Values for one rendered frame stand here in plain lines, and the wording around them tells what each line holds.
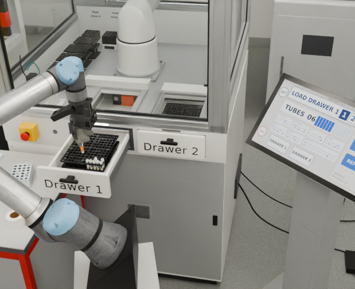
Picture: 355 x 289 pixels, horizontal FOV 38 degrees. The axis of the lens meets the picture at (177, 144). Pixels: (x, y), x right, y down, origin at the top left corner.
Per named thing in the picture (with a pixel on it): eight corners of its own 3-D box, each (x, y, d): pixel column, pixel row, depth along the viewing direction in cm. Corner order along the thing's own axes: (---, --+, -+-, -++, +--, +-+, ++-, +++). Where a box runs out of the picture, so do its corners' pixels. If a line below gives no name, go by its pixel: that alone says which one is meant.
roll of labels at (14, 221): (14, 215, 202) (12, 207, 200) (29, 218, 200) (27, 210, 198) (3, 226, 197) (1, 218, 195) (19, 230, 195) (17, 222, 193)
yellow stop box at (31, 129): (35, 143, 231) (32, 129, 227) (20, 141, 232) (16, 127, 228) (39, 136, 235) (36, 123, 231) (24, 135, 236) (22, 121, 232)
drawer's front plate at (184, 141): (204, 159, 221) (204, 137, 215) (138, 152, 226) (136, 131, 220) (205, 157, 222) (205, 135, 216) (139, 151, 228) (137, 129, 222)
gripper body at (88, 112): (91, 132, 193) (86, 104, 186) (69, 130, 195) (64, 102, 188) (97, 121, 199) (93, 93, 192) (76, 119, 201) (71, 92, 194)
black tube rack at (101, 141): (103, 178, 209) (101, 164, 205) (62, 173, 212) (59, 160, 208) (120, 147, 227) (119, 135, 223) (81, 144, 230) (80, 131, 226)
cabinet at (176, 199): (223, 292, 265) (228, 163, 221) (35, 264, 284) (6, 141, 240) (242, 179, 343) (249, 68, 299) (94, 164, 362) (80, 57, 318)
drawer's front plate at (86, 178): (110, 198, 201) (107, 175, 194) (39, 190, 206) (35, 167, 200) (111, 195, 202) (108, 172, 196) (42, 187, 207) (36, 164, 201)
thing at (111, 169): (106, 192, 201) (105, 179, 198) (45, 184, 206) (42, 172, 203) (135, 137, 234) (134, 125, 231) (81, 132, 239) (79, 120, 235)
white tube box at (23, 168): (30, 186, 217) (28, 179, 215) (10, 188, 217) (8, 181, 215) (34, 169, 228) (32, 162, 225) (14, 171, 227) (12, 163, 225)
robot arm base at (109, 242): (128, 246, 160) (103, 230, 156) (98, 278, 163) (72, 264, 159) (125, 218, 173) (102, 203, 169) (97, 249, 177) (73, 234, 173)
